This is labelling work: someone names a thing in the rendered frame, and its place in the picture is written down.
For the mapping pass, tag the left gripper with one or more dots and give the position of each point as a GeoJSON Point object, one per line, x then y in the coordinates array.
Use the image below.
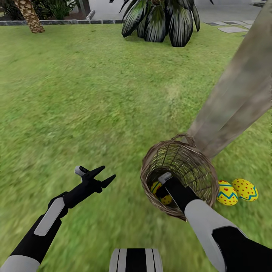
{"type": "Point", "coordinates": [90, 185]}

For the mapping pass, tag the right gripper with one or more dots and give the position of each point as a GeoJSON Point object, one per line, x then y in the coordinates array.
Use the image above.
{"type": "Point", "coordinates": [162, 191]}

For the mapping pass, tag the easter egg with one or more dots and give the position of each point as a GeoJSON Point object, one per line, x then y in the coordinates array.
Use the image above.
{"type": "Point", "coordinates": [227, 195]}
{"type": "Point", "coordinates": [245, 189]}
{"type": "Point", "coordinates": [156, 185]}

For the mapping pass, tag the wicker basket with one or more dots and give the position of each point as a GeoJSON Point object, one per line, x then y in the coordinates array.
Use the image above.
{"type": "Point", "coordinates": [150, 167]}

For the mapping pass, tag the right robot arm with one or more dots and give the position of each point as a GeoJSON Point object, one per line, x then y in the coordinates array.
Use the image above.
{"type": "Point", "coordinates": [226, 246]}

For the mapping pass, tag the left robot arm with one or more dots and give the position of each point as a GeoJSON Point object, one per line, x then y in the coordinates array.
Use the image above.
{"type": "Point", "coordinates": [30, 252]}

